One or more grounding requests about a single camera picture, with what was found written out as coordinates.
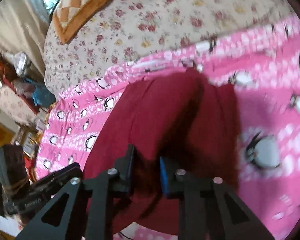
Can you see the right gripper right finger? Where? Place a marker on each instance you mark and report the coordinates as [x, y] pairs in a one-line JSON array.
[[208, 208]]

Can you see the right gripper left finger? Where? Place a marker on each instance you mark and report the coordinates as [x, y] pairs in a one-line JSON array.
[[84, 209]]

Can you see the dark red sweater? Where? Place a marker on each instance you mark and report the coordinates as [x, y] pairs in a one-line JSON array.
[[180, 115]]

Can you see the blue plastic bag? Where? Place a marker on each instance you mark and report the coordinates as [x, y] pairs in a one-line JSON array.
[[41, 96]]

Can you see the pink penguin blanket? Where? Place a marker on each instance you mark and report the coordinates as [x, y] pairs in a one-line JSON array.
[[262, 64]]

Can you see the floral bed sheet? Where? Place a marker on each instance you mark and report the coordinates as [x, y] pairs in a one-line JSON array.
[[126, 30]]

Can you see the beige curtain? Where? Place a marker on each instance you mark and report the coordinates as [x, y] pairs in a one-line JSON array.
[[23, 27]]

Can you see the orange checkered quilt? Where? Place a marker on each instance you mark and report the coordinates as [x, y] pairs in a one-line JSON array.
[[70, 15]]

